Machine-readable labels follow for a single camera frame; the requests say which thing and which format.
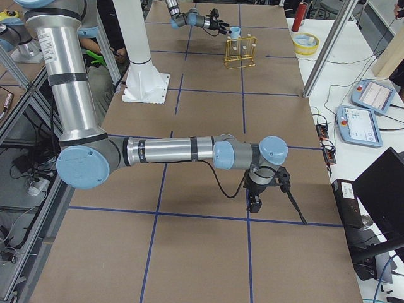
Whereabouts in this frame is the blue tape strip crosswise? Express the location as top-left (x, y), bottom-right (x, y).
top-left (68, 206), bottom-right (343, 228)

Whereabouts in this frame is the white power strip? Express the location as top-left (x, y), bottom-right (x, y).
top-left (27, 179), bottom-right (49, 196)

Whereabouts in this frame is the red bottle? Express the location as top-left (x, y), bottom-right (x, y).
top-left (291, 1), bottom-right (308, 32)

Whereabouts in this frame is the light blue plastic cup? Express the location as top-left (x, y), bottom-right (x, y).
top-left (229, 26), bottom-right (241, 40)

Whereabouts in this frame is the yellow wire cup holder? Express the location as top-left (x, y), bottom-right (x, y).
top-left (223, 34), bottom-right (257, 69)

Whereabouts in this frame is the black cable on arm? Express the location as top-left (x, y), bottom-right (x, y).
top-left (195, 159), bottom-right (250, 199)

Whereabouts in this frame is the black computer box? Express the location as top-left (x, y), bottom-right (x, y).
top-left (331, 179), bottom-right (363, 229)

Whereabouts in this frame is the person in dark clothes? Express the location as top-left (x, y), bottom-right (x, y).
top-left (80, 1), bottom-right (128, 124)

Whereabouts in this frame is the blue tape strip lengthwise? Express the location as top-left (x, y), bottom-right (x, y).
top-left (238, 4), bottom-right (254, 303)

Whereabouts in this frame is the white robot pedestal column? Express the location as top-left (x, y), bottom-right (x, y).
top-left (114, 0), bottom-right (170, 104)

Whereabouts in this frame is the lower teach pendant tablet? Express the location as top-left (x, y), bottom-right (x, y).
top-left (336, 105), bottom-right (383, 148)

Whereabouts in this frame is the wooden board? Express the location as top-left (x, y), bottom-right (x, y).
top-left (372, 27), bottom-right (404, 78)

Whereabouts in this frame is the upper teach pendant tablet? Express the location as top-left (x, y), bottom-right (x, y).
top-left (351, 80), bottom-right (396, 115)

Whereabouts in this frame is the aluminium frame post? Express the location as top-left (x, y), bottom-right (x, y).
top-left (302, 0), bottom-right (357, 98)

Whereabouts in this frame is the black monitor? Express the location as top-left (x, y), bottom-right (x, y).
top-left (353, 147), bottom-right (403, 235)

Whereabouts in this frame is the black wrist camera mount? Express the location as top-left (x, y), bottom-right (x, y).
top-left (243, 166), bottom-right (278, 213)

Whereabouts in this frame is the yellow rimmed tape roll bowl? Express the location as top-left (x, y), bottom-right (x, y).
top-left (292, 33), bottom-right (320, 56)

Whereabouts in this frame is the teach pendant tablet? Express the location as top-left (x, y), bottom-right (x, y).
top-left (336, 105), bottom-right (383, 148)
top-left (351, 80), bottom-right (396, 115)

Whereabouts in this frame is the orange black connector block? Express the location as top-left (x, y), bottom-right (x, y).
top-left (315, 124), bottom-right (329, 140)

